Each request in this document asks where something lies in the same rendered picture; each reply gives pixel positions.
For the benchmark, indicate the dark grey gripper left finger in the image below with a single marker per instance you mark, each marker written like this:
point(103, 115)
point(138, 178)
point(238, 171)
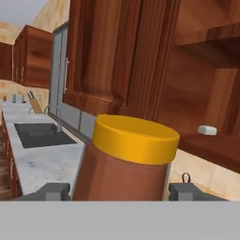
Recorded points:
point(53, 192)

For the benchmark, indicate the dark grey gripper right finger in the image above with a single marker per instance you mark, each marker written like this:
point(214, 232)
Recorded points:
point(185, 192)

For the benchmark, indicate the brown honey bottle yellow lid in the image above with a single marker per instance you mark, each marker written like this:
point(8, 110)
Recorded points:
point(131, 156)

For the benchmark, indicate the wooden base cabinets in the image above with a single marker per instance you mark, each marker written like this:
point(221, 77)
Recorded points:
point(9, 162)

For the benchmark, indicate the dark sink basin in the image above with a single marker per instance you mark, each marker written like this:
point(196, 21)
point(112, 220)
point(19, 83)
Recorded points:
point(42, 134)

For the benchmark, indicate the small white bar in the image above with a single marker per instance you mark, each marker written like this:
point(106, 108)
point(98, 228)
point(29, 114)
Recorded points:
point(207, 130)

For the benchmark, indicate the silver tap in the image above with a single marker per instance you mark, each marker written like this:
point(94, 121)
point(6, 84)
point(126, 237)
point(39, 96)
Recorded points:
point(55, 117)

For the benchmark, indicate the wooden knife block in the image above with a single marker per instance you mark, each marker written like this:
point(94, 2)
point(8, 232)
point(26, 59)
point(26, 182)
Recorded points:
point(35, 104)

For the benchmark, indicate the small grey canister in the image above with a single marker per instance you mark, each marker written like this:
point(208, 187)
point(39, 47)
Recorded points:
point(18, 98)

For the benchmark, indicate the grey framed window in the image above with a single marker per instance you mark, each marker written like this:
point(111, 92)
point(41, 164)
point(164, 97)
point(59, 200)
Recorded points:
point(67, 87)

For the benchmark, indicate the small orange item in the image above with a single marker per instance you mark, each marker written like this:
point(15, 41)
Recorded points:
point(4, 98)

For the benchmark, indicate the wooden cabinet door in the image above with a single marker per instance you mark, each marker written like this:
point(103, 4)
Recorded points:
point(108, 53)

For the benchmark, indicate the open wooden wall cabinet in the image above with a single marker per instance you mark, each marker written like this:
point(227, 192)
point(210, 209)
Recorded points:
point(204, 81)

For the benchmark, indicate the wooden wall cabinets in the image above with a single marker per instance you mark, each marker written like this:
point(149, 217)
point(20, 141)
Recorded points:
point(29, 57)

